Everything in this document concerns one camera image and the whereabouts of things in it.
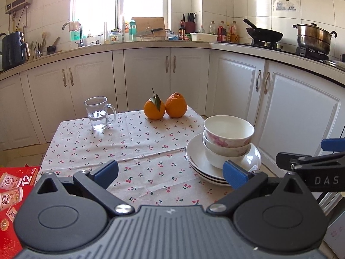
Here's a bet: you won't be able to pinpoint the orange liquid bottle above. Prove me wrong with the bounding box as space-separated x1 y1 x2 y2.
230 21 239 43

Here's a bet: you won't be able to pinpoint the orange with green leaf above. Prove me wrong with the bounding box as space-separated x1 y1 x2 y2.
143 88 165 120

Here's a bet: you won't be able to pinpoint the black wok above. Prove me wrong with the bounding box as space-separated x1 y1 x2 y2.
243 18 284 46

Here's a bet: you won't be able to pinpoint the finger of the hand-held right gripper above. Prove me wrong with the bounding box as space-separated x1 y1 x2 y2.
275 152 345 171
321 138 345 152

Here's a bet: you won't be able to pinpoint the white fruit print plate with speck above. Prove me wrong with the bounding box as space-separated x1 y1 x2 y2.
185 133 262 178

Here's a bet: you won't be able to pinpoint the white kitchen cabinets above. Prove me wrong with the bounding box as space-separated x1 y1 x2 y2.
0 46 345 168

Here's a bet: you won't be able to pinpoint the glass mug with water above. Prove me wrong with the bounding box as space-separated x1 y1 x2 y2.
84 96 117 131

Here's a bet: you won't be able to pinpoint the stainless steel pot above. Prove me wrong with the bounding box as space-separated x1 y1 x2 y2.
293 23 337 56

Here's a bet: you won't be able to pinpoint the wall sticker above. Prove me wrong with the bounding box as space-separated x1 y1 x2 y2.
275 0 300 13

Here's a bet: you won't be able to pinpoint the black gas stove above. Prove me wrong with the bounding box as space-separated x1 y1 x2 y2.
243 39 345 65

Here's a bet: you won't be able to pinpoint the bumpy orange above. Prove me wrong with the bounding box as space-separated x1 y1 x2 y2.
165 92 188 118

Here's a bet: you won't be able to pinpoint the dark mortar with pestle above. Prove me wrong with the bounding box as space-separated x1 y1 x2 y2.
47 36 61 54

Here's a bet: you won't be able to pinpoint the cherry print tablecloth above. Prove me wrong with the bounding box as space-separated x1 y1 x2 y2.
40 105 235 208

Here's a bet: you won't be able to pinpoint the utensil holder with utensils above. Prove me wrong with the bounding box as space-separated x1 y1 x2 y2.
28 32 49 60

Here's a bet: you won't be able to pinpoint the pink floral white bowl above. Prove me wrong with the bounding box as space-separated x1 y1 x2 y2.
203 115 255 148

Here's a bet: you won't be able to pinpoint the green dish soap bottle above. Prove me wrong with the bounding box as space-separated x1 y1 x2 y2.
71 19 83 42

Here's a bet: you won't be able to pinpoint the red printed carton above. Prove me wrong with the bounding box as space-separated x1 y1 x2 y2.
0 166 41 259

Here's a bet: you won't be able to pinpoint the wooden cutting board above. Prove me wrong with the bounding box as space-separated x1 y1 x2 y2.
131 17 166 37

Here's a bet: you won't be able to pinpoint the white ceramic bowl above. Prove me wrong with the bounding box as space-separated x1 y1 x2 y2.
202 133 252 157
204 146 248 169

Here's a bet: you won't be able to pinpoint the metal sink faucet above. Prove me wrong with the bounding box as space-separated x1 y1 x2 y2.
62 21 85 47

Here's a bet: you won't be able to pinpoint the red knife block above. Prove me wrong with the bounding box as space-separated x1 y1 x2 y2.
182 13 196 33

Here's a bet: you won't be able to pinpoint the black air fryer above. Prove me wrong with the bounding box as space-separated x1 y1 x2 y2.
1 31 27 71

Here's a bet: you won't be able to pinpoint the white appliance with pink flowers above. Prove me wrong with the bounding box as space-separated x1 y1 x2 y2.
322 216 345 259

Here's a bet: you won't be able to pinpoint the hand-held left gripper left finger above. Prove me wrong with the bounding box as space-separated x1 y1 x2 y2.
34 160 135 217

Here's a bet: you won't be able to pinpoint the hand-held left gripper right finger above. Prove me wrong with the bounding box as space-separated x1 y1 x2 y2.
207 160 308 217

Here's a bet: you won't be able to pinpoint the white plastic tray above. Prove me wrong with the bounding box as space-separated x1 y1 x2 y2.
190 32 219 42

